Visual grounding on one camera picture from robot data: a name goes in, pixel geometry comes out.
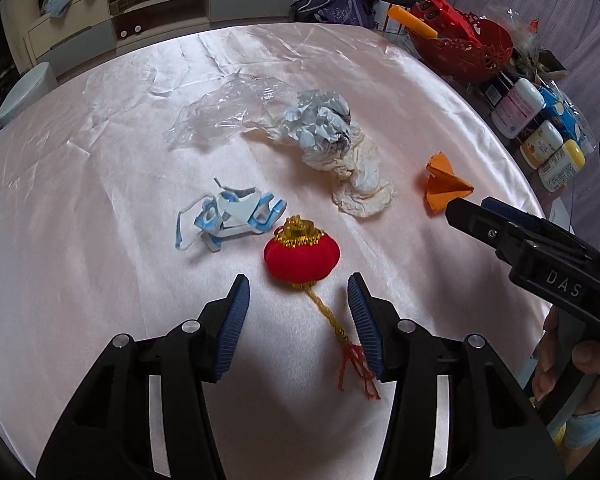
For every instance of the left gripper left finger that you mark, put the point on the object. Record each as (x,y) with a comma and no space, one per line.
(104,431)

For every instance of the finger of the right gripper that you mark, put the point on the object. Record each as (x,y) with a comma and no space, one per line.
(558,213)
(506,237)

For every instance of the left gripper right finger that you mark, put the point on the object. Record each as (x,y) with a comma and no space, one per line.
(494,431)

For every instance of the orange paper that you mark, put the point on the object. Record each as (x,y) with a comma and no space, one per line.
(442,184)

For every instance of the cream tissue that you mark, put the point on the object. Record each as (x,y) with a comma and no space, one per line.
(358,188)

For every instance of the red lantern ornament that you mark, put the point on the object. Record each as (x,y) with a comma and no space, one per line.
(300,254)

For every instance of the blue white torn packaging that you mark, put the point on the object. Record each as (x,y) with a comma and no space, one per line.
(228,214)

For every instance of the clear plastic bag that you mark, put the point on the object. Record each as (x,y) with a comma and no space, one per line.
(242,103)

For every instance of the grey white paper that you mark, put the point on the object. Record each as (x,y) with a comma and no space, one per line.
(320,124)

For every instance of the yellow cap white bottle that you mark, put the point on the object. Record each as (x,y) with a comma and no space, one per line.
(562,166)

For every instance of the orange label white bottle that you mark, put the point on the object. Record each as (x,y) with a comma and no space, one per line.
(542,144)

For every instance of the pink label white bottle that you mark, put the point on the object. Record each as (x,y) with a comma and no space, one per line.
(520,105)

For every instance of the blue snack bag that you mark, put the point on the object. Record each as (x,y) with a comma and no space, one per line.
(563,114)

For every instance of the red perforated basket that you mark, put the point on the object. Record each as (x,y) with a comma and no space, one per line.
(468,48)

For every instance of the orange toy stick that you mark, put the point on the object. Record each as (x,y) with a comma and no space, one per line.
(411,22)

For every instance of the pink satin tablecloth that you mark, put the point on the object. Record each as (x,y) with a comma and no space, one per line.
(90,191)

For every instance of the white round stool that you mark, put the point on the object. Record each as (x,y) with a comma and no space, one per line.
(32,86)

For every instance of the beige TV cabinet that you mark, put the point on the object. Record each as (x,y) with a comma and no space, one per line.
(95,31)

